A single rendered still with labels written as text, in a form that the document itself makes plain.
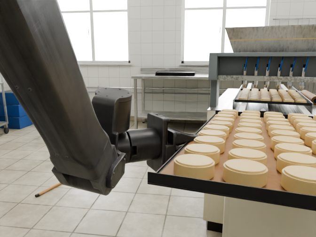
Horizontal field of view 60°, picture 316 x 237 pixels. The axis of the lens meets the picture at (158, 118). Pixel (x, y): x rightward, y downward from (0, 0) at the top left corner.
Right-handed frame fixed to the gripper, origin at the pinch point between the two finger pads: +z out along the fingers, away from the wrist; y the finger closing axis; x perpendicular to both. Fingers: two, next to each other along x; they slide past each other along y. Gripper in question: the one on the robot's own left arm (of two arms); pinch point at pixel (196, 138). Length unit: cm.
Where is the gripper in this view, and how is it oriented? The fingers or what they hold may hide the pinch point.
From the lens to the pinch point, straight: 54.1
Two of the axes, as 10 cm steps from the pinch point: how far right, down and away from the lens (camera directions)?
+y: -0.2, 9.8, 1.9
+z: 9.0, -0.6, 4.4
